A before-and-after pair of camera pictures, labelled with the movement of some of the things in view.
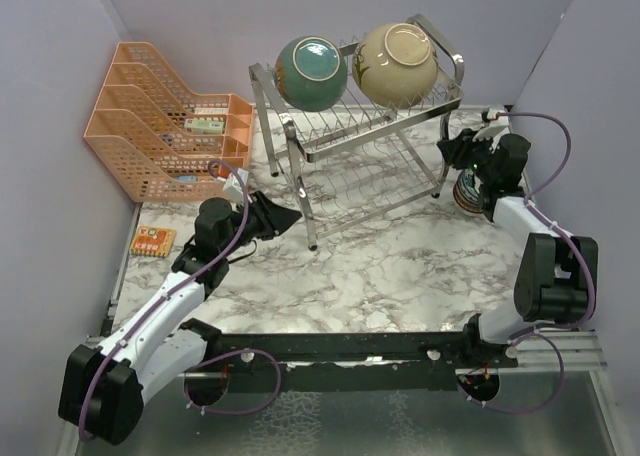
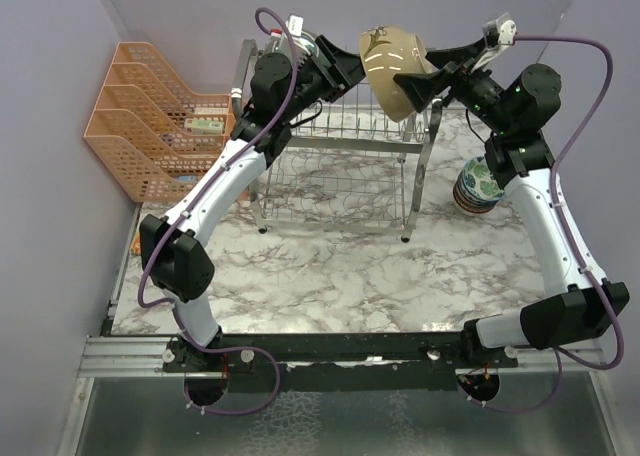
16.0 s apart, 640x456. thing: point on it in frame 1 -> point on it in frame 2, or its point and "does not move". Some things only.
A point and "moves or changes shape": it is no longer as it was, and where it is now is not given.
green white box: [204, 126] does not move
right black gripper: [455, 150] -> [422, 88]
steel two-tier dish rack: [357, 156] moves or changes shape
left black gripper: [274, 219] -> [345, 68]
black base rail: [352, 361] does not move
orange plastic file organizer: [157, 136] does not move
